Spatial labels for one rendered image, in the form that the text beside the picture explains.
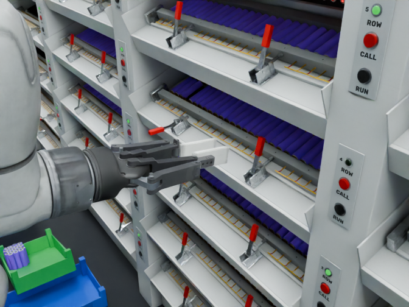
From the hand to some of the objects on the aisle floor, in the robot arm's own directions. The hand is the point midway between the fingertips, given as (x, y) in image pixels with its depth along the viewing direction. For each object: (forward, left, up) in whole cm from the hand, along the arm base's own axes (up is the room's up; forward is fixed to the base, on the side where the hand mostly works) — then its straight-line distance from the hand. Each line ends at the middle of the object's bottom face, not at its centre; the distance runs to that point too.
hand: (204, 153), depth 71 cm
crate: (+7, +84, -78) cm, 115 cm away
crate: (+2, +67, -83) cm, 107 cm away
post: (+32, +42, -83) cm, 99 cm away
